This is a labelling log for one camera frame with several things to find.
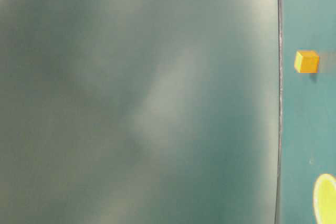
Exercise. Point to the large blurred grey-green panel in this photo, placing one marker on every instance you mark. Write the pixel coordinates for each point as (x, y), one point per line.
(139, 111)

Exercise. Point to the orange cube block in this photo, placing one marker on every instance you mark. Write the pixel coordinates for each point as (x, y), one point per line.
(306, 61)

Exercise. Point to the yellow-green round object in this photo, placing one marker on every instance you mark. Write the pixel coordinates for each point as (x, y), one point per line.
(324, 199)

